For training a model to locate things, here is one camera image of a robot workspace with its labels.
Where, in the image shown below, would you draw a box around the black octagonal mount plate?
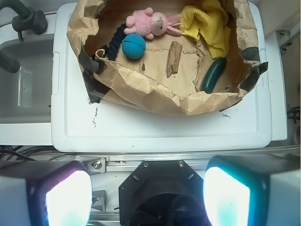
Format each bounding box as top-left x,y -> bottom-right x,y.
119,160 -> 210,226

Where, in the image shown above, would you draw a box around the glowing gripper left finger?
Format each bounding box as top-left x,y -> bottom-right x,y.
0,161 -> 92,226

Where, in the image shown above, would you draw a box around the dark clamp knob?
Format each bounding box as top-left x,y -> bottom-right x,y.
0,0 -> 48,41

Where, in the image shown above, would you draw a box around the white plastic bin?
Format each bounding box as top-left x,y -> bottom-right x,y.
51,3 -> 272,153

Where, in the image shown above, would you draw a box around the grey plastic bin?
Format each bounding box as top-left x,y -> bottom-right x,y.
0,32 -> 56,146

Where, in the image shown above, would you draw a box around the black cables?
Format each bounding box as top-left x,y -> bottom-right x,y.
0,145 -> 51,162

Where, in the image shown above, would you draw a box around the crumpled brown paper liner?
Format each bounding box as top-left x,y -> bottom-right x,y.
67,0 -> 268,115

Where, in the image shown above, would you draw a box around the aluminium rail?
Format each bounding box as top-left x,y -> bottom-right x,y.
50,145 -> 301,175

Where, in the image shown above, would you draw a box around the green toy cucumber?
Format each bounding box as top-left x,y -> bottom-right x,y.
201,57 -> 227,94

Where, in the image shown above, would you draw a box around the dark blue rope toy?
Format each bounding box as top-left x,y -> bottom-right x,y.
100,23 -> 127,61

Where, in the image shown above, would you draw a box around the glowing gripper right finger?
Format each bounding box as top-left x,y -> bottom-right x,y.
203,154 -> 301,226

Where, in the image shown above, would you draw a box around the blue rubber ball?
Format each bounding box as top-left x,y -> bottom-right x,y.
122,34 -> 146,60

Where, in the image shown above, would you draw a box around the brown wood chip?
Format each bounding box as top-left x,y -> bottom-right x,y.
166,41 -> 183,78

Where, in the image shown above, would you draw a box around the pink plush bunny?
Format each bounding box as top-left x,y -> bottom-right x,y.
124,7 -> 182,40

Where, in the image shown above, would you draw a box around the yellow cloth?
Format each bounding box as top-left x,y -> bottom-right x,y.
179,0 -> 231,59

